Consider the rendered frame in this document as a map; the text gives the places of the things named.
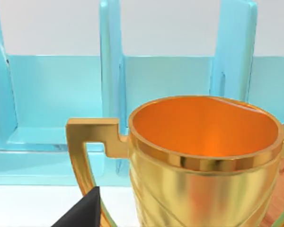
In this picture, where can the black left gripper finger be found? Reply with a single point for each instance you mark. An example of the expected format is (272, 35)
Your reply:
(85, 211)

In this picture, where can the gold trophy cup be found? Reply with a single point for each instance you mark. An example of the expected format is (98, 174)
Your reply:
(203, 165)

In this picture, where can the light blue rack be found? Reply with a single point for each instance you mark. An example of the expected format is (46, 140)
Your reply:
(49, 94)

